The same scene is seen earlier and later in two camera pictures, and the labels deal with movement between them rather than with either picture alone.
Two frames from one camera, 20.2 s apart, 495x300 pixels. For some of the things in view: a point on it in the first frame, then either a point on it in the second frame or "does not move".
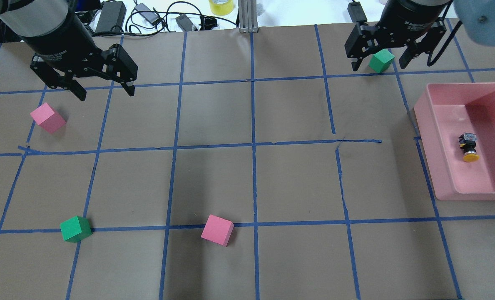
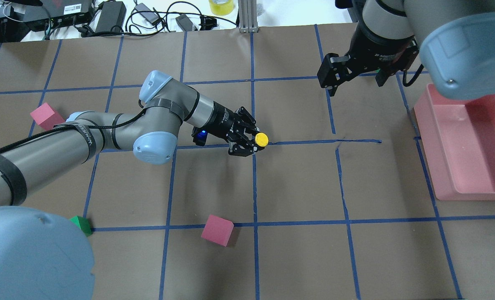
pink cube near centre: (49, 118) does not move
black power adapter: (113, 14) does not move
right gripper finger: (357, 46) -> (332, 71)
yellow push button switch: (467, 142) -> (261, 139)
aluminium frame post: (247, 13) does not move
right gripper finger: (426, 45) -> (382, 76)
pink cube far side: (217, 230) does not move
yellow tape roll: (221, 7) does not move
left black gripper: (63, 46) -> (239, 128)
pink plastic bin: (448, 110) does not move
